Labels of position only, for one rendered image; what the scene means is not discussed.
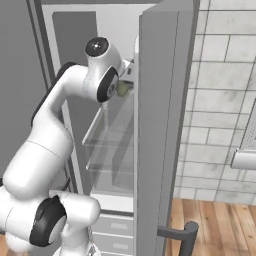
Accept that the glass fridge shelf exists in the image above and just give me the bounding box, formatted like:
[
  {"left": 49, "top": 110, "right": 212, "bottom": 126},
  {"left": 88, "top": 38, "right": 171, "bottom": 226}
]
[
  {"left": 85, "top": 145, "right": 135, "bottom": 175},
  {"left": 81, "top": 98, "right": 135, "bottom": 148}
]

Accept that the grey fridge door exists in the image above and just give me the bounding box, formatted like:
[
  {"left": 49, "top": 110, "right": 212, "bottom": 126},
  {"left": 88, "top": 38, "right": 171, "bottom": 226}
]
[{"left": 133, "top": 0, "right": 201, "bottom": 256}]

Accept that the pale green cucumber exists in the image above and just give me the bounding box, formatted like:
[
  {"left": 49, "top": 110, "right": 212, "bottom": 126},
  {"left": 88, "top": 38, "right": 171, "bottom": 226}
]
[{"left": 116, "top": 81, "right": 134, "bottom": 98}]

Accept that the grey fridge drawer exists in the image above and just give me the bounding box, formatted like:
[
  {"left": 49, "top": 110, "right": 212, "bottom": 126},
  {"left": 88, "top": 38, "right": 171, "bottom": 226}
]
[
  {"left": 91, "top": 233, "right": 135, "bottom": 256},
  {"left": 91, "top": 214, "right": 135, "bottom": 237}
]

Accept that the grey fridge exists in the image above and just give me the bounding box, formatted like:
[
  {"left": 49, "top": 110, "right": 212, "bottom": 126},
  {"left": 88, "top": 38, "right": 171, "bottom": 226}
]
[{"left": 26, "top": 0, "right": 168, "bottom": 256}]

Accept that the grey tall side panel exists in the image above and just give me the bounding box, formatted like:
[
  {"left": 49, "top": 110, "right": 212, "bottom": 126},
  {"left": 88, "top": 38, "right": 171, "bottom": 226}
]
[{"left": 0, "top": 0, "right": 48, "bottom": 178}]

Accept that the dark grey door handle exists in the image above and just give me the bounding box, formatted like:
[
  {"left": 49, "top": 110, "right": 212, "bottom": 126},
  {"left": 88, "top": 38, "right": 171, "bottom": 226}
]
[{"left": 156, "top": 220, "right": 200, "bottom": 256}]

